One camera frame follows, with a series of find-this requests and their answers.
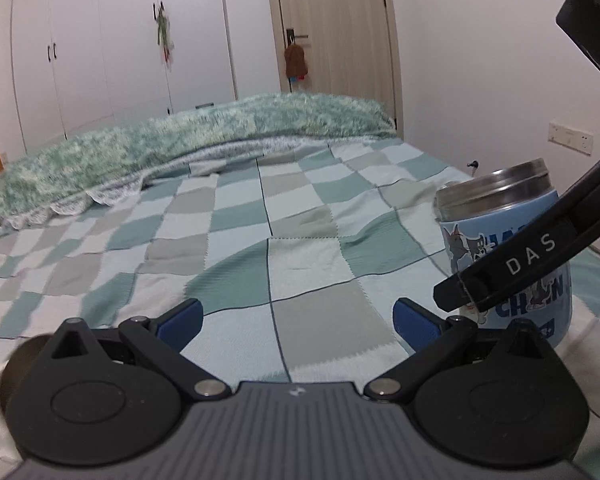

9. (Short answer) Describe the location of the green hanging ornament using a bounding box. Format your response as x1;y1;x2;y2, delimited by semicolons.
154;2;173;66

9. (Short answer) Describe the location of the green checkered bed blanket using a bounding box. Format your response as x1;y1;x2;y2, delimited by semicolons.
0;140;600;479

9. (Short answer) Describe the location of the white wardrobe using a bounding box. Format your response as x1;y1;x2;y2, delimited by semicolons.
12;0;236;153

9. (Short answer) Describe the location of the blue cartoon sleeve steel cup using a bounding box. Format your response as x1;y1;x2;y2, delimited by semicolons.
434;159;572;347

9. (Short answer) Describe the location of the white wall socket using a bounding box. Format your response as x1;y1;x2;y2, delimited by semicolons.
548;122;594;156

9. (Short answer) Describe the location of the beige wooden door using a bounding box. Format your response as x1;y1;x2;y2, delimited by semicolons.
270;0;403;128

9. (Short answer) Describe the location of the black door handle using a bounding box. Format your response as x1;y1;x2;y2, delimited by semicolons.
285;28;309;47

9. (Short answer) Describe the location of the green fluffy duvet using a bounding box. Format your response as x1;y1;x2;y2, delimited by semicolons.
0;93;396;226

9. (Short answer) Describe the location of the brown plush toy on handle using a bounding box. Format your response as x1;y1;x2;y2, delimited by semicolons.
284;41;309;86

